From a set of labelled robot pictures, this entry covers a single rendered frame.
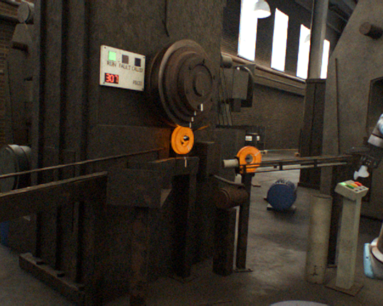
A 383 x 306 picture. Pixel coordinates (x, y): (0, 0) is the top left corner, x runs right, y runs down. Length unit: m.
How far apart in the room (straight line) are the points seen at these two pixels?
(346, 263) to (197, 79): 1.34
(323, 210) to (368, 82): 2.34
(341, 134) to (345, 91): 0.48
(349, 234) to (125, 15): 1.69
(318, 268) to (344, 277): 0.14
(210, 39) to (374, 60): 2.34
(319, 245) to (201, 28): 1.49
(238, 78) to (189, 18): 7.79
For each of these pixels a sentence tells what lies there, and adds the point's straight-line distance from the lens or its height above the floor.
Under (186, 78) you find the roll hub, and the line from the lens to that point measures 1.81.
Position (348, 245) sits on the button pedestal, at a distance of 2.26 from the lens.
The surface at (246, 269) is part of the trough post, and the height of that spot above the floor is 0.01.
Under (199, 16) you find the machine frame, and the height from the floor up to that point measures 1.56.
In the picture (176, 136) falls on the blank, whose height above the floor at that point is 0.83.
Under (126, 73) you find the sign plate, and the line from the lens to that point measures 1.82.
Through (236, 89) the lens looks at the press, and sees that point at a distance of 9.93.
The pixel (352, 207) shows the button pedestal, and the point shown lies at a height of 0.49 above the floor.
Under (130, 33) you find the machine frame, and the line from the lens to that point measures 1.89.
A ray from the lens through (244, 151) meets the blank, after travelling 2.19.
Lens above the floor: 0.89
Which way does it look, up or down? 5 degrees down
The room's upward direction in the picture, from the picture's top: 3 degrees clockwise
